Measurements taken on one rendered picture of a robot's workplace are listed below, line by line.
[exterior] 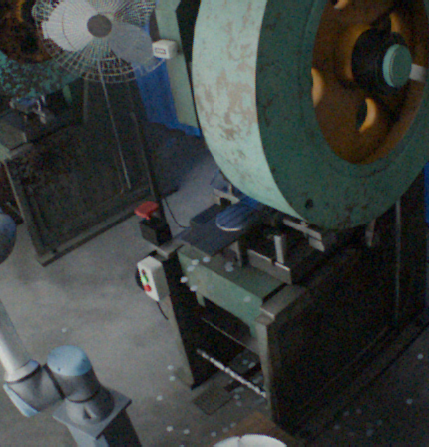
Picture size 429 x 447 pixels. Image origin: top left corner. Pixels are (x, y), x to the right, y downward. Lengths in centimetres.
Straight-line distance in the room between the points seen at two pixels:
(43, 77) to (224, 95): 177
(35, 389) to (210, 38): 104
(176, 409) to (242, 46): 160
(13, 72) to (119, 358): 134
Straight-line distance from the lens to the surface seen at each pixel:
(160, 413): 246
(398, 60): 143
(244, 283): 190
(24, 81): 289
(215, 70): 124
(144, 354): 270
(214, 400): 223
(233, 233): 188
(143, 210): 212
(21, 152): 318
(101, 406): 187
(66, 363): 176
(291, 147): 128
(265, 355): 189
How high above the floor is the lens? 184
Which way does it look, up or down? 33 degrees down
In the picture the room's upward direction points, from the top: 11 degrees counter-clockwise
